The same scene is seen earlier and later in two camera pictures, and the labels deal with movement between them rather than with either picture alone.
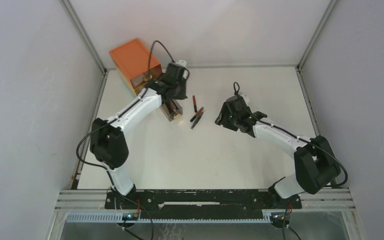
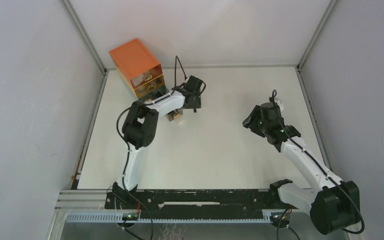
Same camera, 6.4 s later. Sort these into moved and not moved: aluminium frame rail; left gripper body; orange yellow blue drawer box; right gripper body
Moved: right gripper body; left gripper body
Not moved: aluminium frame rail; orange yellow blue drawer box
